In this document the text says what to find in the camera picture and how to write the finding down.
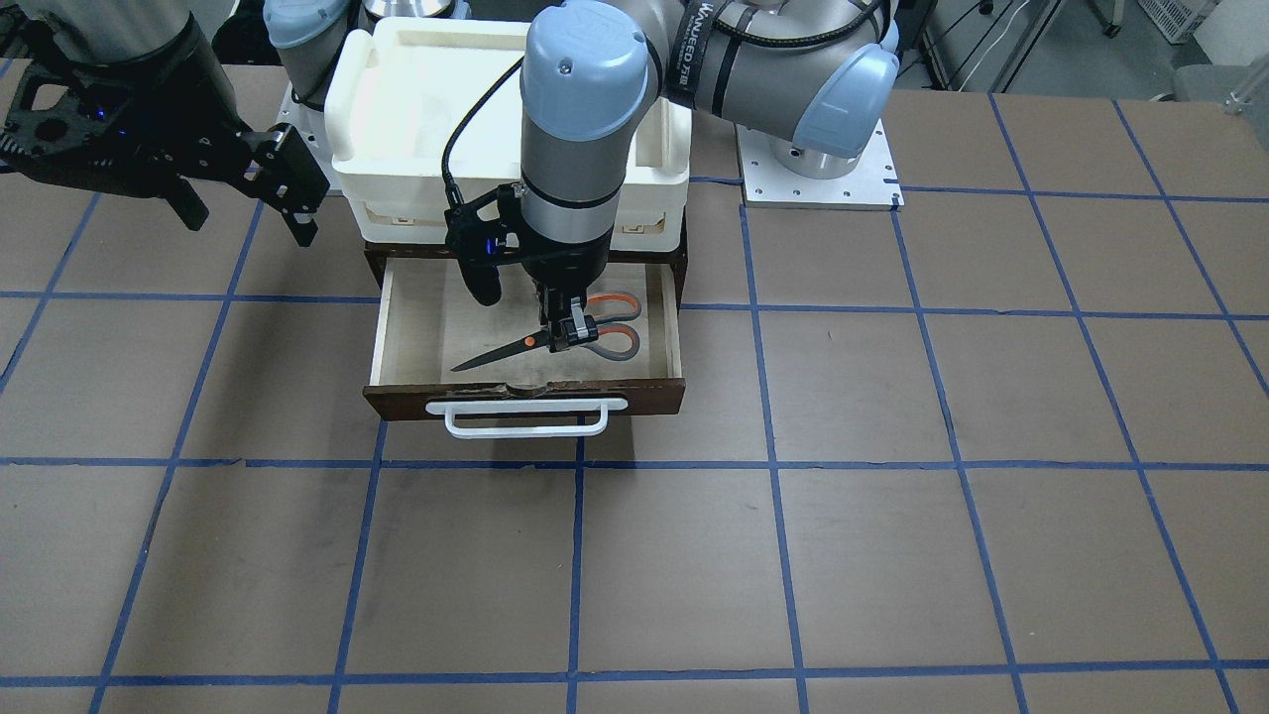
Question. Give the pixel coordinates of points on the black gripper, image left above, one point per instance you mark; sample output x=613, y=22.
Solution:
x=198, y=117

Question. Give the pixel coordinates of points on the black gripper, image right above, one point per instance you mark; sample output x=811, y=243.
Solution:
x=566, y=263

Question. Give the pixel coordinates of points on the grey orange-handled scissors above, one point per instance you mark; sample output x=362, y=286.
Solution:
x=584, y=329

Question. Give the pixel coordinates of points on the grey robot arm, image right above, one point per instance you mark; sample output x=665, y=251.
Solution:
x=815, y=74

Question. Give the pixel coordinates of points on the dark wooden drawer cabinet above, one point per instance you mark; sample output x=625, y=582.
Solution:
x=678, y=260

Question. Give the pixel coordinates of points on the white plastic crate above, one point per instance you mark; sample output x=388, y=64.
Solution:
x=398, y=92

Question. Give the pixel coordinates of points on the metal base plate, image right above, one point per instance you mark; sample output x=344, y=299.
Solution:
x=777, y=174

